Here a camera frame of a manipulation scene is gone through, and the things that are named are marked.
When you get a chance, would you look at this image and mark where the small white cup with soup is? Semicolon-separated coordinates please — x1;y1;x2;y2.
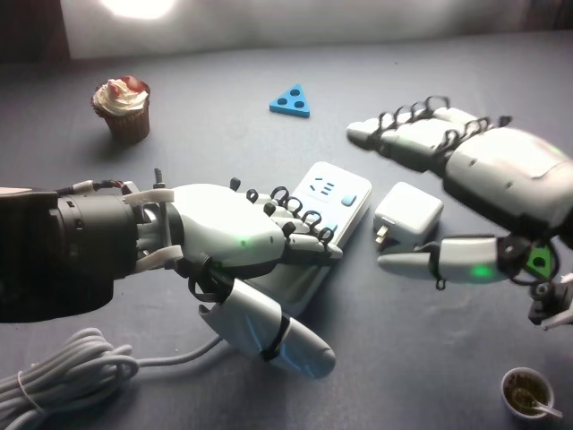
500;366;556;420

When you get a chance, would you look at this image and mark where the white charger plug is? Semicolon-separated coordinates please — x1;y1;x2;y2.
372;181;445;252

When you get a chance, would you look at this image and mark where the green triangle block with holes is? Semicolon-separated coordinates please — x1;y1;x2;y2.
526;245;552;275

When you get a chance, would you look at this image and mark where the white power strip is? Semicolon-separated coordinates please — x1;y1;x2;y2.
257;161;373;317

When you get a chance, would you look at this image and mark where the small white spoon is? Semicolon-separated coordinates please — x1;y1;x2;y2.
532;400;564;420

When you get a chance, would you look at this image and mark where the grey power strip cable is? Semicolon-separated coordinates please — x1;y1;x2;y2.
0;326;225;430

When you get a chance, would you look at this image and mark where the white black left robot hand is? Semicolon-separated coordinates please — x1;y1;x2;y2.
167;176;346;382

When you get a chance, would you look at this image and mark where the toy cupcake with white cream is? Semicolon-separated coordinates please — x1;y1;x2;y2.
91;74;152;145

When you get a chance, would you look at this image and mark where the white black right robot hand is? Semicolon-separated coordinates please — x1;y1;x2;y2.
346;94;573;292

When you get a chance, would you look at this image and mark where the white backdrop sheet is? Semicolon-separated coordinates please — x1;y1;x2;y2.
60;0;573;59

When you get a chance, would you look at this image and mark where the grey table cloth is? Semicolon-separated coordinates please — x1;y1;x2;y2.
0;26;573;430

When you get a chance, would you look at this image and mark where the blue triangle block with holes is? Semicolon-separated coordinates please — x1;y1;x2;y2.
268;83;311;121

